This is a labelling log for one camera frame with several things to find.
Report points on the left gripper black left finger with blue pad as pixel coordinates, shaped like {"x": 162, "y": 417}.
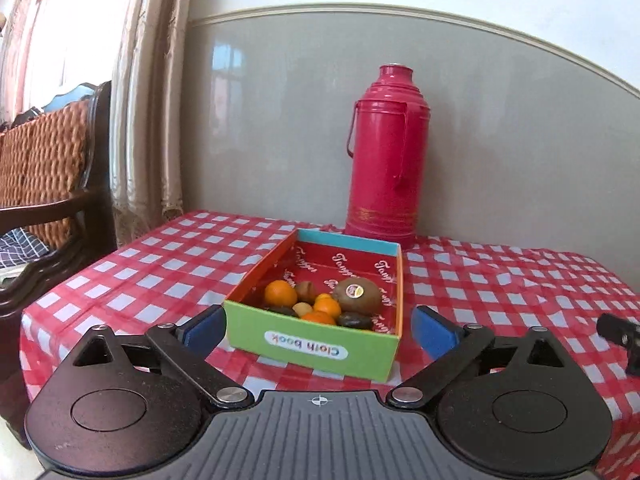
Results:
{"x": 183, "y": 350}

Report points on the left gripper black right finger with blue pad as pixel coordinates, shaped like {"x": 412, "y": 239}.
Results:
{"x": 453, "y": 350}

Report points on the red white checkered tablecloth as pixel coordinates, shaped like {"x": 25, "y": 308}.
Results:
{"x": 179, "y": 269}

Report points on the dark brown fruit in box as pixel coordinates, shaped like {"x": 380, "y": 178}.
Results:
{"x": 355, "y": 320}

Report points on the orange tangerine in box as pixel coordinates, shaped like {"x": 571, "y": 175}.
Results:
{"x": 280, "y": 293}

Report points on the large brown kiwi with sticker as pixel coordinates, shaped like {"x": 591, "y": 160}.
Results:
{"x": 358, "y": 295}

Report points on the small reddish fruit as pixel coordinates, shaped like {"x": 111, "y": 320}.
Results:
{"x": 302, "y": 309}

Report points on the dark fruit on table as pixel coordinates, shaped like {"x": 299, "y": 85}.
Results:
{"x": 306, "y": 292}

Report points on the orange tangerine on table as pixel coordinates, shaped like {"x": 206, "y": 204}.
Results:
{"x": 318, "y": 317}

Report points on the orange tangerine far right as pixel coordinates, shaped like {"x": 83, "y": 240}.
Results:
{"x": 323, "y": 296}

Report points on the colourful cardboard box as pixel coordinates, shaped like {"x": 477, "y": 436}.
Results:
{"x": 325, "y": 260}

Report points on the dark wooden armchair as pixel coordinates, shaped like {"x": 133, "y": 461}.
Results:
{"x": 29, "y": 282}

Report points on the blue plaid cloth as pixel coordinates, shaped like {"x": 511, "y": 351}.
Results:
{"x": 18, "y": 247}

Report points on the pink thermos flask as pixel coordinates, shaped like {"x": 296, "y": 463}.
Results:
{"x": 387, "y": 143}

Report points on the woven rattan seat cushion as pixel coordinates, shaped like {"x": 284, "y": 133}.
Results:
{"x": 42, "y": 164}

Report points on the beige embroidered curtain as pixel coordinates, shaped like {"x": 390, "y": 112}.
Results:
{"x": 145, "y": 173}

